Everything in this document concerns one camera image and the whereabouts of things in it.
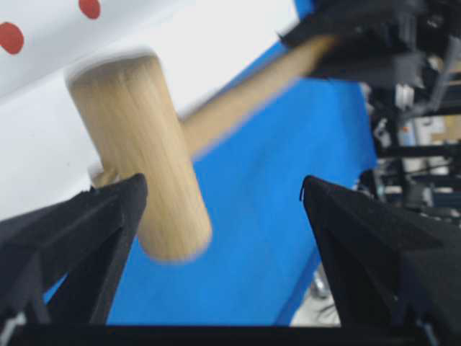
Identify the white foam base board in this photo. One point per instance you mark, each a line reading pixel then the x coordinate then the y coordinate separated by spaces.
pixel 46 153

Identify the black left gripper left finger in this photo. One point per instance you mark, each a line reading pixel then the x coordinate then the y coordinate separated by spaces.
pixel 63 263

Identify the white raised strip block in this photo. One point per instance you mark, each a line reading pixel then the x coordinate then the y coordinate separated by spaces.
pixel 40 37

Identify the wooden mallet hammer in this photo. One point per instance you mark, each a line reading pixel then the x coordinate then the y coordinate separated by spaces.
pixel 126 107

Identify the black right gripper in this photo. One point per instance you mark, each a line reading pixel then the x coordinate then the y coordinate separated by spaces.
pixel 381 43

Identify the blue table mat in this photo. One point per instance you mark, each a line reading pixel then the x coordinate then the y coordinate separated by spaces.
pixel 263 253

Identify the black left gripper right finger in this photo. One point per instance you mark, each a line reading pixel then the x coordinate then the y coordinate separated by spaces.
pixel 382 262

